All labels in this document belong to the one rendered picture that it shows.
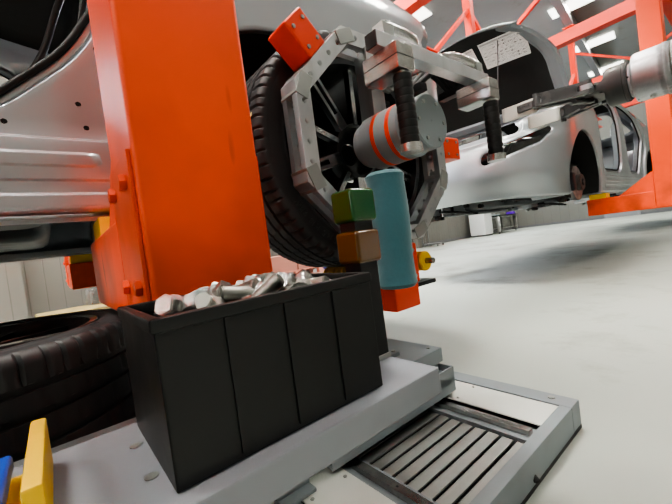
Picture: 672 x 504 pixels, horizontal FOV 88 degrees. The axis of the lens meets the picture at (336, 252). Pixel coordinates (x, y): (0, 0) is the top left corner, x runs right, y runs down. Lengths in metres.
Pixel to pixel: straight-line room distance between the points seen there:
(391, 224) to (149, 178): 0.48
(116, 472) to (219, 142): 0.37
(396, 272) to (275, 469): 0.54
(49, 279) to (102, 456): 6.22
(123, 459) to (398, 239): 0.59
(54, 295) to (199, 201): 6.13
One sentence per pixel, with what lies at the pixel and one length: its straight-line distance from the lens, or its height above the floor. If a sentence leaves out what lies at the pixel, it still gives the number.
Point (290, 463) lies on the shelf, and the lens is 0.31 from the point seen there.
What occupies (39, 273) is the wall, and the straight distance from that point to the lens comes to 6.56.
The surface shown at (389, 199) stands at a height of 0.67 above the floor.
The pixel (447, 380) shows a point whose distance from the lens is 1.19.
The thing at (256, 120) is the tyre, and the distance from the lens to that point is 0.87.
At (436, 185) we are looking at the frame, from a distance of 1.12.
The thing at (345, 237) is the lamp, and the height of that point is 0.60.
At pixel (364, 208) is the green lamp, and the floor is 0.63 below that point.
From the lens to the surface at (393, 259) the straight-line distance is 0.76.
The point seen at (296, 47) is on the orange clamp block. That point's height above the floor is 1.04.
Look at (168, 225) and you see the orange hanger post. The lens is 0.47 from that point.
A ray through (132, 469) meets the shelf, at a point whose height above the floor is 0.45.
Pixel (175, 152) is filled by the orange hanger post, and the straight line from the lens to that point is 0.49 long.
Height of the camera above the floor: 0.60
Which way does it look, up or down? 2 degrees down
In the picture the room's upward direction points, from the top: 8 degrees counter-clockwise
